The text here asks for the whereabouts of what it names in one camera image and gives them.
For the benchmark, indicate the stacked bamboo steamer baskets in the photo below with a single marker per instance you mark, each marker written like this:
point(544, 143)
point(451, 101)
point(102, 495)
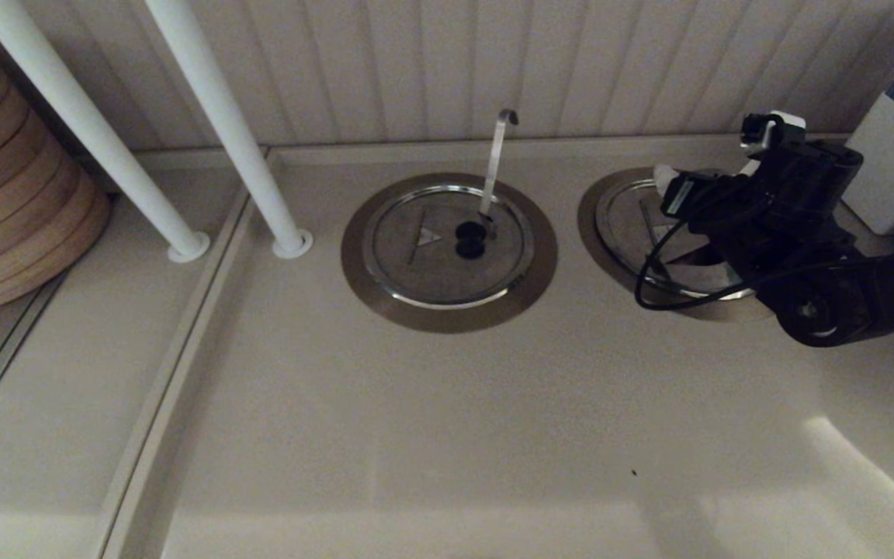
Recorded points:
point(12, 202)

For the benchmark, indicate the white teal tissue box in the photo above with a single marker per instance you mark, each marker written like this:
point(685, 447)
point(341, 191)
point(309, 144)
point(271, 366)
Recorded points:
point(881, 171)

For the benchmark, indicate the white pole base flange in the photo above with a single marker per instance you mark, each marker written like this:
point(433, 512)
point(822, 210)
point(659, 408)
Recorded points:
point(297, 253)
point(195, 256)

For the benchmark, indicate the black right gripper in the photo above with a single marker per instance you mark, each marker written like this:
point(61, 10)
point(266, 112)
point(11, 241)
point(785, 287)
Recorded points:
point(796, 202)

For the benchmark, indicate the round steel hinged lid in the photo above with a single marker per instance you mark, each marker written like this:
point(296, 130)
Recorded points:
point(625, 233)
point(413, 272)

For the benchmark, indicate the round brushed steel well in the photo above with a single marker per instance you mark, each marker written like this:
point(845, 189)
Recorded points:
point(448, 321)
point(593, 233)

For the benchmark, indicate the white round support pole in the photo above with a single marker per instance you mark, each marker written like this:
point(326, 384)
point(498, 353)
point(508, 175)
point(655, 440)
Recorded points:
point(218, 109)
point(86, 116)

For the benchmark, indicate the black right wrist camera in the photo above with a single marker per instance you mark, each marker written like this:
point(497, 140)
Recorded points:
point(761, 132)

